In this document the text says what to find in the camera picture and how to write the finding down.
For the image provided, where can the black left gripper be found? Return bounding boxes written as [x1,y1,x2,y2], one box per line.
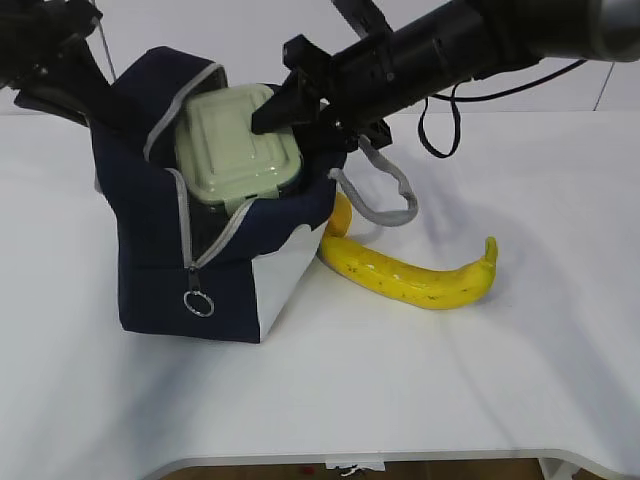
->
[1,1,151,145]

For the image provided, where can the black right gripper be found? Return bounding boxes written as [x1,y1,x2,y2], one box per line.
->
[251,29,430,155]

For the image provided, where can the green lidded lunch box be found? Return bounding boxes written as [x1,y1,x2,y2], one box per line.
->
[174,82,304,215]

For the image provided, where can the yellow round fruit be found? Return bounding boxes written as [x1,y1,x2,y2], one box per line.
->
[325,192,353,237]

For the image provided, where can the navy blue lunch bag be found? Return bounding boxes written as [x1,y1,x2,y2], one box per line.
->
[13,45,419,345]

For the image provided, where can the yellow banana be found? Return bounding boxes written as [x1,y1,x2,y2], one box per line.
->
[320,236,498,310]

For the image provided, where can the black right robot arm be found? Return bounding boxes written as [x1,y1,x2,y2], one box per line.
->
[251,1,639,148]

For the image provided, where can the black cable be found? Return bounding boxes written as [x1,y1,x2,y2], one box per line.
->
[418,59,589,160]

